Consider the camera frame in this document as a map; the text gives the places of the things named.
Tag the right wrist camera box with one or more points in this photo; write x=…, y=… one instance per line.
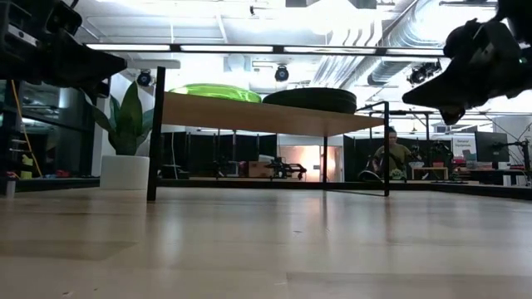
x=459, y=39

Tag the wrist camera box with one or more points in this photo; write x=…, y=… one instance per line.
x=64, y=16
x=459, y=39

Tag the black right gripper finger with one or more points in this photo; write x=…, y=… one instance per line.
x=452, y=114
x=453, y=89

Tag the black table frame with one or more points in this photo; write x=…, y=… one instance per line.
x=249, y=183

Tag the brown cardboard box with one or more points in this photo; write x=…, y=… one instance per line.
x=258, y=169

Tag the dark computer monitor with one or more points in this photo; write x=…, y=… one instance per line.
x=491, y=146

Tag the wooden shelf with black frame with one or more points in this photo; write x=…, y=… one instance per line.
x=249, y=116

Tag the transparent green plate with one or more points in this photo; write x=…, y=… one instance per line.
x=212, y=85
x=224, y=95

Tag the overhead light bar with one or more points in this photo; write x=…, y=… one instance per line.
x=226, y=48

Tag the black round ceiling lamp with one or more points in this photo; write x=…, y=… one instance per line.
x=422, y=74
x=281, y=74
x=144, y=78

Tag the green snake plant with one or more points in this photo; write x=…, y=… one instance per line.
x=129, y=120

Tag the white plant pot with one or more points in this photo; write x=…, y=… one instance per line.
x=124, y=172

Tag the medium dark grey plate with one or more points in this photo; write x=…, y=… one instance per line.
x=311, y=91

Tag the small dark grey plate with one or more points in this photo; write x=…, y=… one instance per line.
x=311, y=88

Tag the person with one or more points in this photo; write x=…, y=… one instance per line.
x=399, y=153

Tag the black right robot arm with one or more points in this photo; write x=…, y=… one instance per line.
x=519, y=12

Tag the white printed sign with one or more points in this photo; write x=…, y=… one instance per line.
x=463, y=147

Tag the black wheeled cart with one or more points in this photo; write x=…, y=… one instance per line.
x=287, y=169

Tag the low wooden side table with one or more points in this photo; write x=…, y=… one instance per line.
x=430, y=172

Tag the white cup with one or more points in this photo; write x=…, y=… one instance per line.
x=10, y=186

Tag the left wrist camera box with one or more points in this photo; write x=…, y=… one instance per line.
x=64, y=16

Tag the ribbed ceiling air duct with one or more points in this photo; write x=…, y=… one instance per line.
x=390, y=70

